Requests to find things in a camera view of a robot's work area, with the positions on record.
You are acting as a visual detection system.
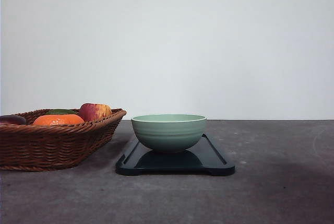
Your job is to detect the green ceramic bowl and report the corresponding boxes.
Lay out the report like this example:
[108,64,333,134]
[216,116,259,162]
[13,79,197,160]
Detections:
[132,114,207,152]

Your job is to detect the brown wicker basket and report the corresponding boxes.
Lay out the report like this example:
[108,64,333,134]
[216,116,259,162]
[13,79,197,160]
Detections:
[0,109,127,171]

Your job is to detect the black rectangular tray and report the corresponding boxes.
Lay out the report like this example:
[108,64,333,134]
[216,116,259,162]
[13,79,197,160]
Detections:
[116,133,235,176]

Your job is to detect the red yellow apple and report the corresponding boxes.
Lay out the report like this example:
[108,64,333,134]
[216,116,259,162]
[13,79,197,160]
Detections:
[79,103,112,122]

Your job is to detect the green avocado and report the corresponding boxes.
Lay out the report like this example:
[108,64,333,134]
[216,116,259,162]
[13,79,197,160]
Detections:
[46,109,76,114]

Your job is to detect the orange tangerine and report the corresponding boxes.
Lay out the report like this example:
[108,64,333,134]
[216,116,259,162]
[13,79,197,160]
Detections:
[33,114,85,126]

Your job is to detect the dark purple fruit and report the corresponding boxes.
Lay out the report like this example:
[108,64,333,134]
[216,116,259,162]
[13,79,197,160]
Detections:
[0,115,26,124]

